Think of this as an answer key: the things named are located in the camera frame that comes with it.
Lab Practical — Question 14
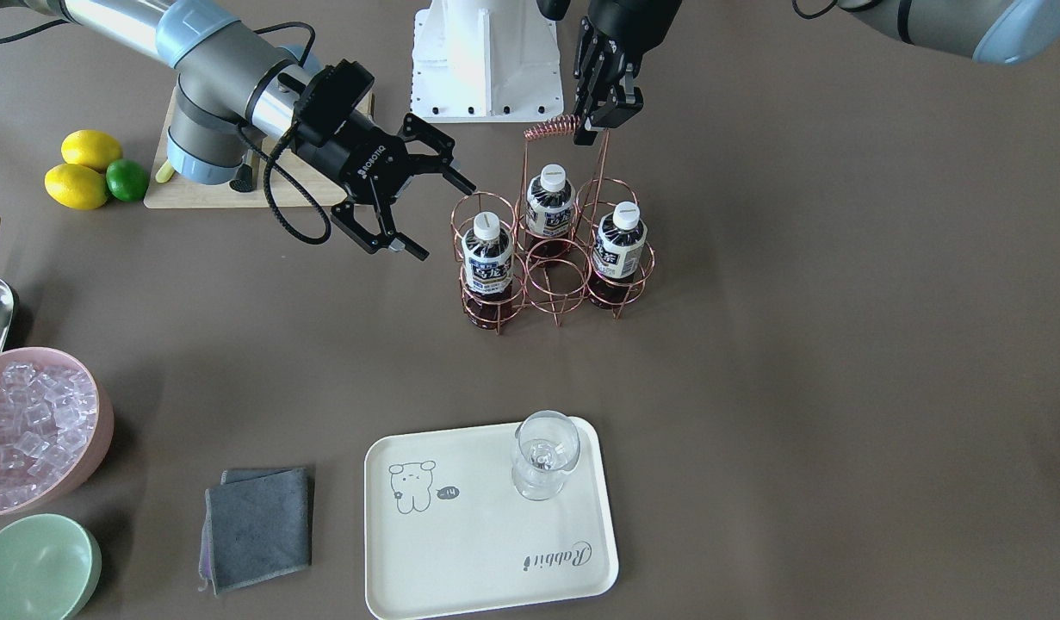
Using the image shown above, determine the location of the cream rabbit tray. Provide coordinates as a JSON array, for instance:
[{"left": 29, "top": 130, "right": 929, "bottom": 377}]
[{"left": 364, "top": 417, "right": 620, "bottom": 619}]

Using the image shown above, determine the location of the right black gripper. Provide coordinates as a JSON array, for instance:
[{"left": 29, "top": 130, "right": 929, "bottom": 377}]
[{"left": 290, "top": 60, "right": 477, "bottom": 262}]

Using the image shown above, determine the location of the green lime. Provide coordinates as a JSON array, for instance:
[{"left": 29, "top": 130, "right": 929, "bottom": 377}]
[{"left": 104, "top": 158, "right": 152, "bottom": 202}]

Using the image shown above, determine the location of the tea bottle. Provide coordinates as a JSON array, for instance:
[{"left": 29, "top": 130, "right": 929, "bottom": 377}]
[
  {"left": 462, "top": 211, "right": 514, "bottom": 330},
  {"left": 588, "top": 201, "right": 647, "bottom": 309},
  {"left": 524, "top": 164, "right": 575, "bottom": 262}
]

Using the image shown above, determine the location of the tea bottle rear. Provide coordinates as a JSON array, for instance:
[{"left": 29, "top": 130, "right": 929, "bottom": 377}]
[{"left": 588, "top": 201, "right": 647, "bottom": 309}]

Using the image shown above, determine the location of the tea bottle front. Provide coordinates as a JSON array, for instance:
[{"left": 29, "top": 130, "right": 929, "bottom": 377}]
[{"left": 462, "top": 211, "right": 514, "bottom": 330}]

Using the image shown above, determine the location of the green bowl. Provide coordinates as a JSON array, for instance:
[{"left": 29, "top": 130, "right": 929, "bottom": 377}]
[{"left": 0, "top": 513, "right": 102, "bottom": 619}]

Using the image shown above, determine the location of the copper wire bottle basket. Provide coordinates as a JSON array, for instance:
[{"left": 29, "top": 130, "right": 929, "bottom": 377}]
[{"left": 451, "top": 116, "right": 656, "bottom": 336}]

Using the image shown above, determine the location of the yellow lemon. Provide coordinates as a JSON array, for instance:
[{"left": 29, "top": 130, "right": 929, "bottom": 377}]
[
  {"left": 60, "top": 129, "right": 123, "bottom": 174},
  {"left": 45, "top": 164, "right": 111, "bottom": 209}
]

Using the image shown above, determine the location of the grey cloth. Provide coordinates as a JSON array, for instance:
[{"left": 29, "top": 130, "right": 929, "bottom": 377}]
[{"left": 198, "top": 467, "right": 313, "bottom": 596}]

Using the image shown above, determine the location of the wooden cutting board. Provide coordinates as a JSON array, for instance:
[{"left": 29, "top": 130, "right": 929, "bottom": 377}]
[{"left": 144, "top": 90, "right": 376, "bottom": 210}]

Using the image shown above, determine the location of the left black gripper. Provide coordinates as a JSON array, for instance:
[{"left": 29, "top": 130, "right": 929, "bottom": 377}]
[{"left": 572, "top": 1, "right": 682, "bottom": 146}]

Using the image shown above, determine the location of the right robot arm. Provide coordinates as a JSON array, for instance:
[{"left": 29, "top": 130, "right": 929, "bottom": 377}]
[{"left": 0, "top": 1, "right": 475, "bottom": 260}]

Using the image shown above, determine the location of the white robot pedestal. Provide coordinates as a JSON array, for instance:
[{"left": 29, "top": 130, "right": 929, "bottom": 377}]
[{"left": 411, "top": 1, "right": 564, "bottom": 123}]

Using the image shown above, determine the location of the wine glass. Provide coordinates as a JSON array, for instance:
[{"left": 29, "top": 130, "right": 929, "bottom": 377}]
[{"left": 512, "top": 411, "right": 582, "bottom": 501}]

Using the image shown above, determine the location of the pink ice bowl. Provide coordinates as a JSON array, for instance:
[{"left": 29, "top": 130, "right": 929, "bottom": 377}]
[{"left": 0, "top": 348, "right": 114, "bottom": 517}]

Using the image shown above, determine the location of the tea bottle middle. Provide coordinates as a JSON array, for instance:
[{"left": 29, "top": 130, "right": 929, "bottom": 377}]
[{"left": 524, "top": 164, "right": 575, "bottom": 262}]

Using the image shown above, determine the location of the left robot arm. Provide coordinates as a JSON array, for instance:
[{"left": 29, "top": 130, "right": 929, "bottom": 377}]
[{"left": 570, "top": 1, "right": 1060, "bottom": 146}]

